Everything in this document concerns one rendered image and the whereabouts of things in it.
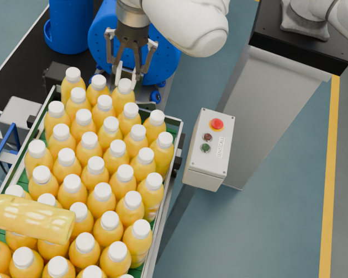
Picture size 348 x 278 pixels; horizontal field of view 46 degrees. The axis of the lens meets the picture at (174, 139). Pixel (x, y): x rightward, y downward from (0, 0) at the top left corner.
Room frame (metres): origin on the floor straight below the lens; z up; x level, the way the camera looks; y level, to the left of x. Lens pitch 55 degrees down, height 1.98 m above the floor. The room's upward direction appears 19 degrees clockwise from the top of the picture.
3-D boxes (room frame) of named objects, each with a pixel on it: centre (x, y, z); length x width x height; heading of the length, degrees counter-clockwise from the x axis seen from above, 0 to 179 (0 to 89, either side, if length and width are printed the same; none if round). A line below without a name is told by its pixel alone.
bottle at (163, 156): (0.61, 0.02, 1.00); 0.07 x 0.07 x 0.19
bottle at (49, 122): (0.58, 0.31, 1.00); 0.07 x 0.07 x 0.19
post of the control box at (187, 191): (0.66, -0.10, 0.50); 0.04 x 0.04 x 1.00; 4
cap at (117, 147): (0.53, 0.13, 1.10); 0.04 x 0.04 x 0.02
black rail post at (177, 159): (0.64, -0.03, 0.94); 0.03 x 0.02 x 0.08; 4
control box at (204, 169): (0.66, -0.10, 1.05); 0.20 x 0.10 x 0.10; 4
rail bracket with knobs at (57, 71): (0.78, 0.40, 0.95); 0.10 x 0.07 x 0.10; 94
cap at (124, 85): (0.72, 0.18, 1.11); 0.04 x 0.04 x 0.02
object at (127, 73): (0.84, 0.20, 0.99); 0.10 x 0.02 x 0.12; 94
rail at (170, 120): (0.76, 0.20, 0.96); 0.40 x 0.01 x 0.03; 94
